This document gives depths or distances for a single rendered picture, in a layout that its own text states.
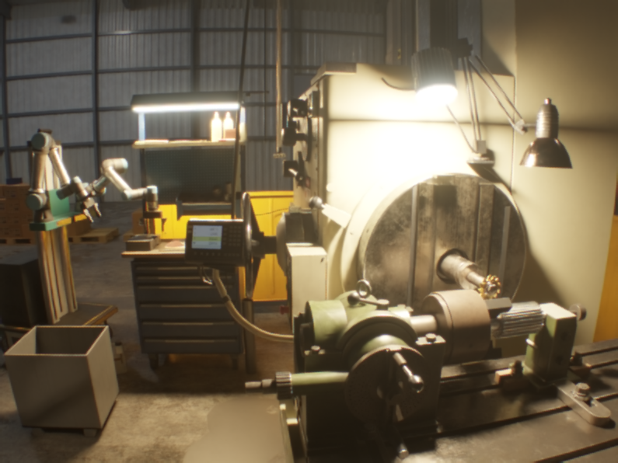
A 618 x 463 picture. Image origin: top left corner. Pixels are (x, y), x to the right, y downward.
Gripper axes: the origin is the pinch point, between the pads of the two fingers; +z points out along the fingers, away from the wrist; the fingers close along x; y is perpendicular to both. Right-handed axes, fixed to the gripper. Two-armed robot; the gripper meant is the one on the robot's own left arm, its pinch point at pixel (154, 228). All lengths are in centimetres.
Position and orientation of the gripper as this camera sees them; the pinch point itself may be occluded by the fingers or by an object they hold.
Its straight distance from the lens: 321.5
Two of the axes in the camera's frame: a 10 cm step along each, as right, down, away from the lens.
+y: 0.5, 1.9, -9.8
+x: 10.0, -0.1, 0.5
